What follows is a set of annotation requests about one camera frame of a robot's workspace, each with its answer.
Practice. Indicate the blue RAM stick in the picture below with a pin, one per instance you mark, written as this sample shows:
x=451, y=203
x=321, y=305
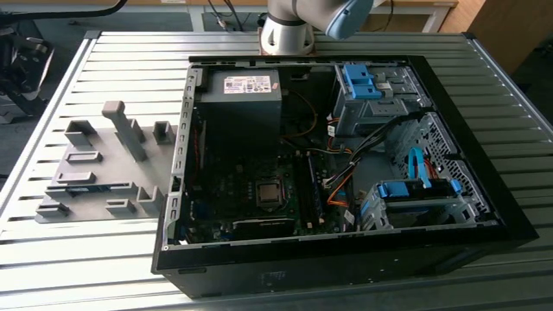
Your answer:
x=315, y=188
x=80, y=191

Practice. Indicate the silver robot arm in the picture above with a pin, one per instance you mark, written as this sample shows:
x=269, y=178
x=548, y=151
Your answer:
x=287, y=35

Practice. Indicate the black RAM slot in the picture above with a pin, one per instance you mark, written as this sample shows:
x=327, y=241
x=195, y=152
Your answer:
x=297, y=194
x=304, y=194

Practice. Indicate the grey parts rack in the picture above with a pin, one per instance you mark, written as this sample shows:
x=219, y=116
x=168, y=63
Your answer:
x=104, y=162

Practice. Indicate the grey power supply unit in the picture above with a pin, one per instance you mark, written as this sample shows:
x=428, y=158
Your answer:
x=241, y=107

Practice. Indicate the green motherboard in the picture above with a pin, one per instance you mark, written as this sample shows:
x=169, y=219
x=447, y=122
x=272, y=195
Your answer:
x=224, y=194

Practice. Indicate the silver CPU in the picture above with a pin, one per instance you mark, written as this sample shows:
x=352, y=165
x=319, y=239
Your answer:
x=269, y=192

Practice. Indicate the metal locking lever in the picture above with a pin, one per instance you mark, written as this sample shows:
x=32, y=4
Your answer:
x=284, y=194

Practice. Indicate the black graphics card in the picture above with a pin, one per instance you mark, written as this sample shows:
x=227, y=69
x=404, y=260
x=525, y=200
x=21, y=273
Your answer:
x=263, y=226

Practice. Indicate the empty blue disk carrier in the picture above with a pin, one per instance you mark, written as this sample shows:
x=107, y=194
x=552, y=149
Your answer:
x=359, y=87

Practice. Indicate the grey metal drive cage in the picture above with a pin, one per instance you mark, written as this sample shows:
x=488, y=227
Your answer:
x=376, y=113
x=432, y=207

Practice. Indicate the black PC case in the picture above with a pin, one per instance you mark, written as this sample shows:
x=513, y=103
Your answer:
x=303, y=269

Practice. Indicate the hard disk in blue carrier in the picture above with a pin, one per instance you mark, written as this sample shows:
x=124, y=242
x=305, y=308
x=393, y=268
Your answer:
x=393, y=189

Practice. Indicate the brown wooden cabinet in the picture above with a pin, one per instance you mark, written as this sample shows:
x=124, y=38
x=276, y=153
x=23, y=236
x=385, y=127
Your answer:
x=509, y=32

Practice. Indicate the white frame wooden desk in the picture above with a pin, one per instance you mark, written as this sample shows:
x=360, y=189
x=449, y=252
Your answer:
x=433, y=21

